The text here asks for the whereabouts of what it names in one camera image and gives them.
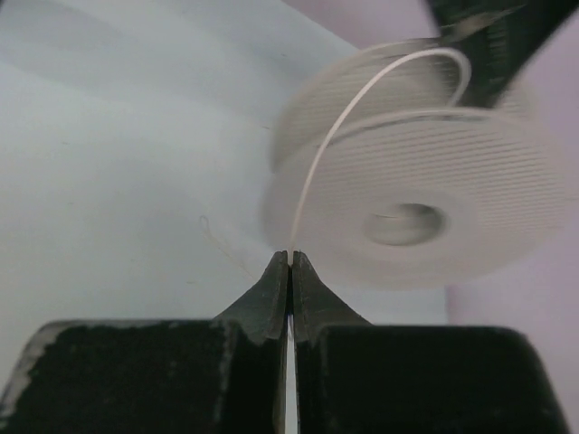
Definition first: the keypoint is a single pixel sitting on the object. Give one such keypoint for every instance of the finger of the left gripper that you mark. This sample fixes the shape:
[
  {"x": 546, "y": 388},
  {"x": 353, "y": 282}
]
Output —
[{"x": 498, "y": 37}]

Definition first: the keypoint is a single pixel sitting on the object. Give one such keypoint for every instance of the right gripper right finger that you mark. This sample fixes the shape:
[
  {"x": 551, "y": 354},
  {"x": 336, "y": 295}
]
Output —
[{"x": 314, "y": 306}]

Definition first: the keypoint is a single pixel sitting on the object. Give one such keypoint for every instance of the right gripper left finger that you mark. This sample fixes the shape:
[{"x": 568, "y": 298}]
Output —
[{"x": 257, "y": 325}]

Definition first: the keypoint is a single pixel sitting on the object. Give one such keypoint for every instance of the white cable spool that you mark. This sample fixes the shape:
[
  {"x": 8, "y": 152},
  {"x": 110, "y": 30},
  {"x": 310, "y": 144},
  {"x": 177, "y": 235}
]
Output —
[{"x": 385, "y": 181}]

